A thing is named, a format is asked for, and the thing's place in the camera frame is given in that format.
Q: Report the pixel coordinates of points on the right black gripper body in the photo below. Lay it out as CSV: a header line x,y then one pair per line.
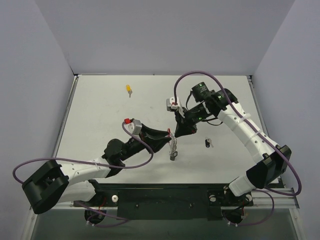
x,y
182,119

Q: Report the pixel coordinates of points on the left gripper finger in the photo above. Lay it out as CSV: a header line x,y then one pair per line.
x,y
156,144
153,133

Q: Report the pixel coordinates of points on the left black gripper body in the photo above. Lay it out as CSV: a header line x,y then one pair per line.
x,y
144,134

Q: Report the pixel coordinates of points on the dark blue tagged key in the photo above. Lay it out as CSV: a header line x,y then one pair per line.
x,y
208,142

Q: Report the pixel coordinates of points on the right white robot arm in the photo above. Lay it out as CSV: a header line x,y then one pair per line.
x,y
223,105

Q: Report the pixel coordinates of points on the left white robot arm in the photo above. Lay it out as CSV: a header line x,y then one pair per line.
x,y
61,180

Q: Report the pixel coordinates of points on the yellow tagged key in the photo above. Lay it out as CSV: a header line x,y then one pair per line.
x,y
129,90

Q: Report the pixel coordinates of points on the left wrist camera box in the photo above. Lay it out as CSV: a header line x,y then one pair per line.
x,y
134,126

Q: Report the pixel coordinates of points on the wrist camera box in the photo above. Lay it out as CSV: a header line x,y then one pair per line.
x,y
134,126
174,105

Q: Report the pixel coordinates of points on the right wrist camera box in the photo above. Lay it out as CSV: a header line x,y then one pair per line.
x,y
174,105

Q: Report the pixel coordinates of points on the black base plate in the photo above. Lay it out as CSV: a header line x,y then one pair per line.
x,y
167,201

